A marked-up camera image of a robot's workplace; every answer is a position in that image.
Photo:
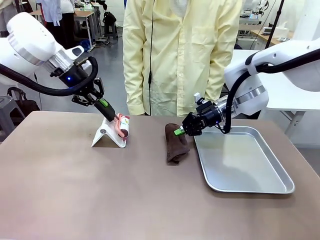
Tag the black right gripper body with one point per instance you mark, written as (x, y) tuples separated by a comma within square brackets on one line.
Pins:
[(211, 116)]

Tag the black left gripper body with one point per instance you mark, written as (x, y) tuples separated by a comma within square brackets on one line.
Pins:
[(72, 80)]

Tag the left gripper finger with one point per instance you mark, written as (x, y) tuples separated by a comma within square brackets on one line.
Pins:
[(83, 100), (98, 88)]

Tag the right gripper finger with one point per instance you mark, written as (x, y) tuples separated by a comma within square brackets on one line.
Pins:
[(191, 121), (193, 131)]

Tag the brown cloth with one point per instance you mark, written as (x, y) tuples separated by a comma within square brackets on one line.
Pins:
[(175, 147)]

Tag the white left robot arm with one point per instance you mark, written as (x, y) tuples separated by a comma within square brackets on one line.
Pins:
[(25, 42)]

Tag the person's left forearm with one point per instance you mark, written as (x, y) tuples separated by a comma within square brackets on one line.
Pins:
[(220, 75)]

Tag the person's right forearm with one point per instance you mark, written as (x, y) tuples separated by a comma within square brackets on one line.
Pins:
[(135, 90)]

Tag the blue plastic bag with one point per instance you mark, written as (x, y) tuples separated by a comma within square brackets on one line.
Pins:
[(86, 45)]

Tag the white folded stand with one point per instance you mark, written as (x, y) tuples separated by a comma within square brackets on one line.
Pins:
[(102, 136)]

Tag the person in white shirt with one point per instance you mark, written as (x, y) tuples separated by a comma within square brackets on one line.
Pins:
[(66, 27)]

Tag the dark brown bag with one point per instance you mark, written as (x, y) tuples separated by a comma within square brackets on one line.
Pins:
[(25, 106)]

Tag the silver metal tray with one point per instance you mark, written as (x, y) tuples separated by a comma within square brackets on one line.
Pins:
[(237, 170)]

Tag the wooden top desk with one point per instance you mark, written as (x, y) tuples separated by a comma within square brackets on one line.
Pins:
[(83, 15)]

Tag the black stool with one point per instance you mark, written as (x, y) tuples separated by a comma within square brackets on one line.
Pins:
[(110, 20)]

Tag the grey metal chair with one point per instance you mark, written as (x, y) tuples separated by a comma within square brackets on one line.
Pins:
[(7, 117)]

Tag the white table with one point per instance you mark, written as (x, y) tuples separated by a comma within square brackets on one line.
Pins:
[(287, 100)]

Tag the person in yellow coat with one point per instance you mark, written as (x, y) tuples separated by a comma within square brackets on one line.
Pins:
[(180, 37)]

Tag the person in pale clothes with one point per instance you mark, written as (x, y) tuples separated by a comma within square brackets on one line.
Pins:
[(5, 20)]

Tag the wooden top workbench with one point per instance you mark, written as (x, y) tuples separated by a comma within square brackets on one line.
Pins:
[(258, 36)]

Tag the small grey device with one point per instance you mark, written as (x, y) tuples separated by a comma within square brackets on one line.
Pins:
[(266, 30)]

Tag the black tripod pole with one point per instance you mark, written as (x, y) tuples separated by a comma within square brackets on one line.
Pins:
[(274, 25)]

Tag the white tissue box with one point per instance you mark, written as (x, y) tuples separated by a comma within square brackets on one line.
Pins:
[(283, 30)]

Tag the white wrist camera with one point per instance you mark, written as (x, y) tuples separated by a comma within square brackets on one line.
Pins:
[(197, 96)]

